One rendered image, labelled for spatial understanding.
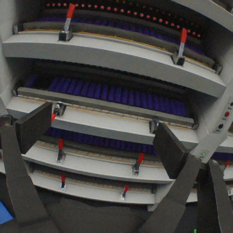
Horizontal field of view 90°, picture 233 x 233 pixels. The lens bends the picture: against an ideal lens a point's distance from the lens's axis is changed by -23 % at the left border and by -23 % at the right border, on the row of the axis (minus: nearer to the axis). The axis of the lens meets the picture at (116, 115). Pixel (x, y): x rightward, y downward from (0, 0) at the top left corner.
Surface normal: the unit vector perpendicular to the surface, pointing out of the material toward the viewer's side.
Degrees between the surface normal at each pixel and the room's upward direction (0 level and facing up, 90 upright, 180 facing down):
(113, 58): 111
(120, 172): 21
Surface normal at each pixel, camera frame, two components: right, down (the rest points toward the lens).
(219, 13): -0.08, 0.76
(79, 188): 0.18, -0.62
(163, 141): -0.98, -0.18
